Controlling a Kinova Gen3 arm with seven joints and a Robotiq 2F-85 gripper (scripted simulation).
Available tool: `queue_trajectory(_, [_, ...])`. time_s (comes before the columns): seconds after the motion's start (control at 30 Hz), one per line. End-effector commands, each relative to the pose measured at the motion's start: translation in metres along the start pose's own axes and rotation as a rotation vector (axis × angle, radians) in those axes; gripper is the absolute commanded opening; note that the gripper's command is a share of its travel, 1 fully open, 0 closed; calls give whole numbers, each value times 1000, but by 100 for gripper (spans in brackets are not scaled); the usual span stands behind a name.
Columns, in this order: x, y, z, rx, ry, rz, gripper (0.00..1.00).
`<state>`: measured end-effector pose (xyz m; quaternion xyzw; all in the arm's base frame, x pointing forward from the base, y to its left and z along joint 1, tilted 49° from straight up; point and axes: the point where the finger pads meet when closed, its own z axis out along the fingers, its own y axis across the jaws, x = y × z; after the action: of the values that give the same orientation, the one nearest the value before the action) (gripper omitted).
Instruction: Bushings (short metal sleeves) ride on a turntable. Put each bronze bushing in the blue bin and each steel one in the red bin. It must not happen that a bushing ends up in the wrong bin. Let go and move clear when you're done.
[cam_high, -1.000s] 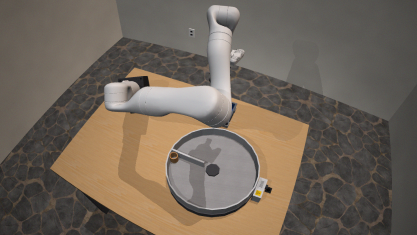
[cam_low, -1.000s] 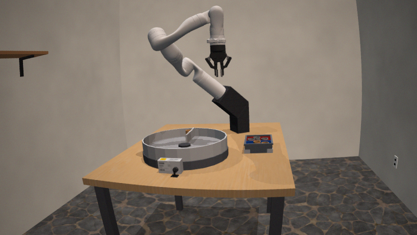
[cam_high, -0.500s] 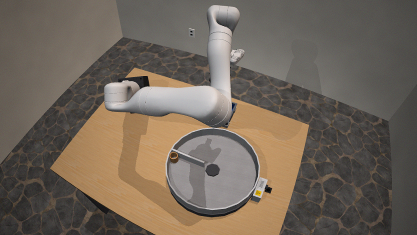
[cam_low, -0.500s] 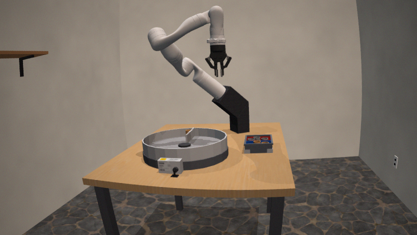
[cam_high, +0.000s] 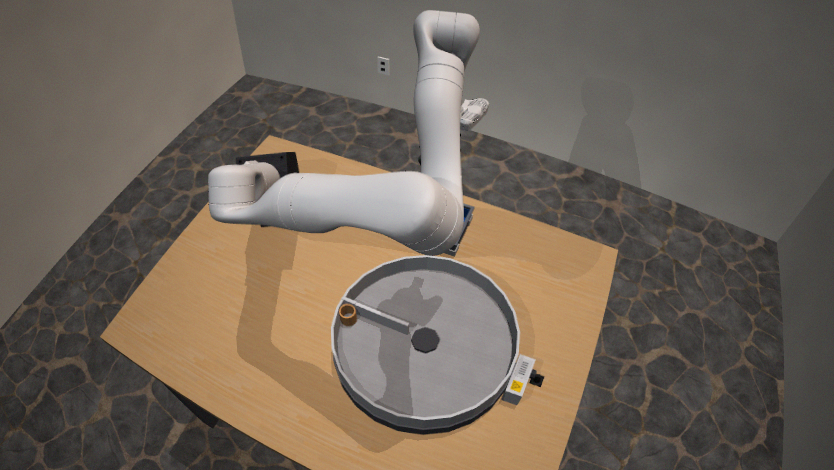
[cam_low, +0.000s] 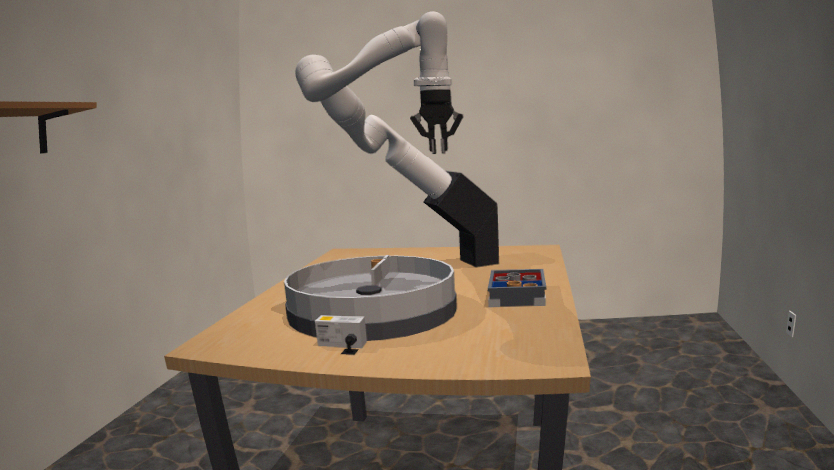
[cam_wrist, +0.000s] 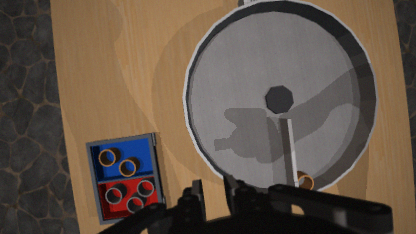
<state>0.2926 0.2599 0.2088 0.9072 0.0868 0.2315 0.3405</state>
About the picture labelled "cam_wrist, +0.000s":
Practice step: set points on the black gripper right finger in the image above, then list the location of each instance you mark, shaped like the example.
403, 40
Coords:
360, 216

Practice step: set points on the grey round turntable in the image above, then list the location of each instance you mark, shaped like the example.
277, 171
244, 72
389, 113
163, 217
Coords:
287, 61

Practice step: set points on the grey tray with blue and red compartments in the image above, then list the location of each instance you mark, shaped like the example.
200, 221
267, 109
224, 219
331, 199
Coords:
104, 177

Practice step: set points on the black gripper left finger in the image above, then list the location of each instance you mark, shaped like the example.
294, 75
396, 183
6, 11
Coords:
189, 211

